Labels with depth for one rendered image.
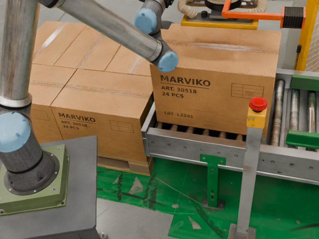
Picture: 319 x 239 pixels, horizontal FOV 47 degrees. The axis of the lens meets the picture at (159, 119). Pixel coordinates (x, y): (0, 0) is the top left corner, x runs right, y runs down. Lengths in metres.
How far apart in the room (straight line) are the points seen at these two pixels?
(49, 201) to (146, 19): 0.81
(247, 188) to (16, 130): 1.06
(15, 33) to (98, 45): 1.50
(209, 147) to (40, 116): 1.16
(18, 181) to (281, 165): 1.22
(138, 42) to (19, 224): 0.85
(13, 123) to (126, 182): 1.24
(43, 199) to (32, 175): 0.10
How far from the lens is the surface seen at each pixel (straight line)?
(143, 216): 2.34
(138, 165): 2.45
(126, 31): 1.32
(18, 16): 1.36
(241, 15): 1.50
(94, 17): 1.26
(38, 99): 2.45
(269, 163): 1.92
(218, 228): 2.27
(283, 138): 2.08
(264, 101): 1.44
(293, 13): 1.49
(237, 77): 1.74
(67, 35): 3.05
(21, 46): 1.40
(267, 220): 2.33
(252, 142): 1.55
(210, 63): 1.78
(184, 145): 1.93
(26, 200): 1.54
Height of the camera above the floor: 1.98
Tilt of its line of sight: 43 degrees down
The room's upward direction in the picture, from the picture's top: 7 degrees counter-clockwise
